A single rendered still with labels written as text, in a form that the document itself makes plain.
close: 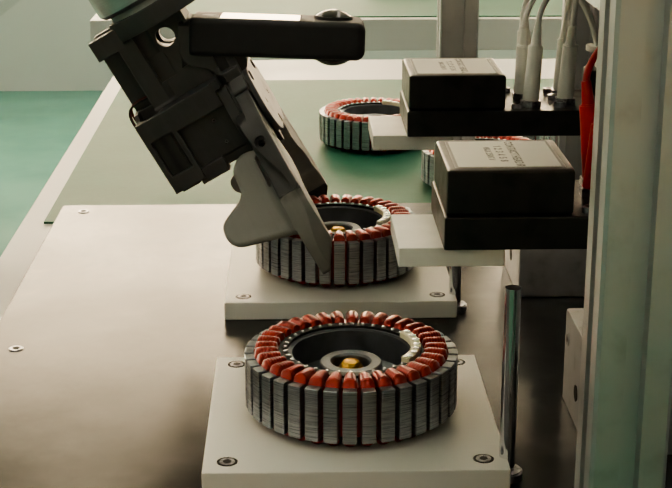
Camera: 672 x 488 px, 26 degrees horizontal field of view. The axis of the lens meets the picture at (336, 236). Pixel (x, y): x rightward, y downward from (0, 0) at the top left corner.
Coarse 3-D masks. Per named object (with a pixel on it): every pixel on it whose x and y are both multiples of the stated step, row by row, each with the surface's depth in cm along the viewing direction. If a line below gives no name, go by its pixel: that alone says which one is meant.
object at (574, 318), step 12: (576, 312) 79; (576, 324) 78; (576, 336) 77; (576, 348) 77; (564, 360) 81; (576, 360) 77; (564, 372) 81; (576, 372) 77; (564, 384) 81; (576, 384) 77; (564, 396) 81; (576, 396) 77; (576, 408) 77; (576, 420) 77
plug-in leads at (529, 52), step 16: (528, 0) 98; (544, 0) 94; (576, 0) 94; (528, 16) 96; (576, 16) 94; (592, 16) 97; (528, 32) 99; (560, 32) 98; (592, 32) 98; (528, 48) 95; (560, 48) 98; (576, 48) 95; (592, 48) 98; (528, 64) 95; (560, 64) 98; (528, 80) 95; (560, 80) 96; (592, 80) 98; (512, 96) 98; (528, 96) 95; (560, 96) 96
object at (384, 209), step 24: (336, 216) 103; (360, 216) 102; (384, 216) 99; (288, 240) 95; (336, 240) 95; (360, 240) 95; (384, 240) 95; (264, 264) 98; (288, 264) 96; (312, 264) 95; (336, 264) 95; (360, 264) 96; (384, 264) 96
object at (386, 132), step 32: (416, 64) 97; (448, 64) 97; (480, 64) 97; (416, 96) 94; (448, 96) 94; (480, 96) 94; (544, 96) 99; (576, 96) 99; (384, 128) 97; (416, 128) 94; (448, 128) 94; (480, 128) 94; (512, 128) 94; (544, 128) 95; (576, 128) 95
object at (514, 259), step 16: (512, 256) 100; (528, 256) 97; (544, 256) 97; (560, 256) 97; (576, 256) 97; (512, 272) 100; (528, 272) 97; (544, 272) 97; (560, 272) 97; (576, 272) 97; (528, 288) 98; (544, 288) 98; (560, 288) 98; (576, 288) 98
